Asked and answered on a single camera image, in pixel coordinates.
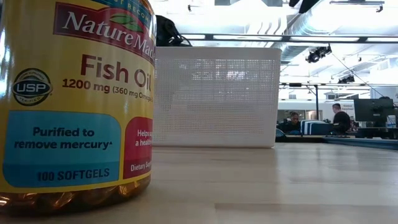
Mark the white perforated plastic basket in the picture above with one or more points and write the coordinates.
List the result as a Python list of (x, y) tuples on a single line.
[(217, 99)]

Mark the fish oil bottle yellow lid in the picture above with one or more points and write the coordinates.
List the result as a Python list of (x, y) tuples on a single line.
[(77, 109)]

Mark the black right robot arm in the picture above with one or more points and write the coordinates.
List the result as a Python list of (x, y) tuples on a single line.
[(304, 4)]

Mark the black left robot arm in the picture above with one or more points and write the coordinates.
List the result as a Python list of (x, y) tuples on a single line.
[(168, 32)]

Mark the grey overhead crossbeam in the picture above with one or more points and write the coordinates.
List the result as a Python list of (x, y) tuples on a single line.
[(280, 38)]

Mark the blue white striped chair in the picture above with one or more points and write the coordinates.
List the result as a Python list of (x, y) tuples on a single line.
[(314, 127)]

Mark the black ceiling track light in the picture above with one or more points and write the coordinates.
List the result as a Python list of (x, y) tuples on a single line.
[(346, 80), (317, 54)]

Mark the blue grey metal table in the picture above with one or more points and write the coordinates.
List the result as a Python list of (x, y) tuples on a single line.
[(367, 143)]

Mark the black computer monitor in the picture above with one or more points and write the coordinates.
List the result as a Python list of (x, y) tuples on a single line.
[(373, 110)]

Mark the black distant rig frame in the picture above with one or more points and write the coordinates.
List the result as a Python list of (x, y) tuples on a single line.
[(316, 102)]

